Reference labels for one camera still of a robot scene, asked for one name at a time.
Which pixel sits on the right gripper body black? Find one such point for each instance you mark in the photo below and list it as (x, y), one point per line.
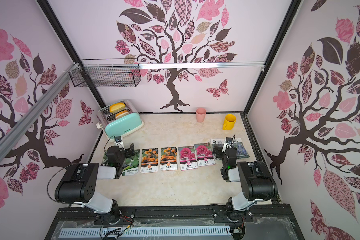
(219, 151)

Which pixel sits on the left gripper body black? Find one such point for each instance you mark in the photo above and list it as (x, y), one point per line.
(121, 160)

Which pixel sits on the lavender seed packet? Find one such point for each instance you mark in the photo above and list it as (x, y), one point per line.
(219, 142)
(242, 153)

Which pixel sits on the green plant seed packet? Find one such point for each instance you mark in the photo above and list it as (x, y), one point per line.
(104, 160)

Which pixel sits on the pink flower packet edge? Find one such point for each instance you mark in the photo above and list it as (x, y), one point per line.
(204, 154)

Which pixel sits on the marigold seed packet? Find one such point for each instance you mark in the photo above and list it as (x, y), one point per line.
(149, 161)
(168, 161)

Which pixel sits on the pink flower seed packet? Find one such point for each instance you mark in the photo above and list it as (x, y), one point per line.
(187, 157)

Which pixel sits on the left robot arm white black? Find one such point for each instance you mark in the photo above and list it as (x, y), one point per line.
(78, 184)

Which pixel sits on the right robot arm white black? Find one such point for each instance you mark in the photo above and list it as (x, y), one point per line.
(257, 184)

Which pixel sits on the yellow mug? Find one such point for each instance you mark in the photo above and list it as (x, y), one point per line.
(229, 122)

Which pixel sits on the mint green toaster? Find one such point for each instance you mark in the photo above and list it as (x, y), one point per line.
(121, 127)

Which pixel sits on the toast slice front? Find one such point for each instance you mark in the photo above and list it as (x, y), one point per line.
(122, 114)

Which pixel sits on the toast slice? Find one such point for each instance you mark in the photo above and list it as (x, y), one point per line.
(115, 108)
(122, 114)

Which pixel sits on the pink cup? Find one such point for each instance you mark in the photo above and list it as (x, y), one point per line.
(200, 114)

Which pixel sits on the toast slice rear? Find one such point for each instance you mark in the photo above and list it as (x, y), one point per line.
(115, 108)

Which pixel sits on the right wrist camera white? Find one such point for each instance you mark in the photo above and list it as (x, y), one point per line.
(228, 144)

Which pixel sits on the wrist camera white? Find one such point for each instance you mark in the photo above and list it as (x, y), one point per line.
(119, 141)
(228, 144)

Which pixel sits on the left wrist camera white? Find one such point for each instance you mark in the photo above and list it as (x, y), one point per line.
(119, 141)

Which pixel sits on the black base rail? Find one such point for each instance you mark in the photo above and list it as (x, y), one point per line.
(260, 222)

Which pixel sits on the black wire basket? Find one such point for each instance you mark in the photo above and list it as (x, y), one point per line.
(113, 72)

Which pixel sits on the white vented cable duct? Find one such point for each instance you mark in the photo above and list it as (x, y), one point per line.
(142, 232)

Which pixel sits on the aluminium rail back wall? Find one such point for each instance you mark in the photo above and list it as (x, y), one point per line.
(183, 65)

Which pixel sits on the aluminium rail wall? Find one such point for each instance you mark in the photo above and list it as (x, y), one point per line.
(183, 65)
(20, 128)

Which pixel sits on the aluminium rail left wall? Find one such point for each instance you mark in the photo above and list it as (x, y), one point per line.
(20, 128)

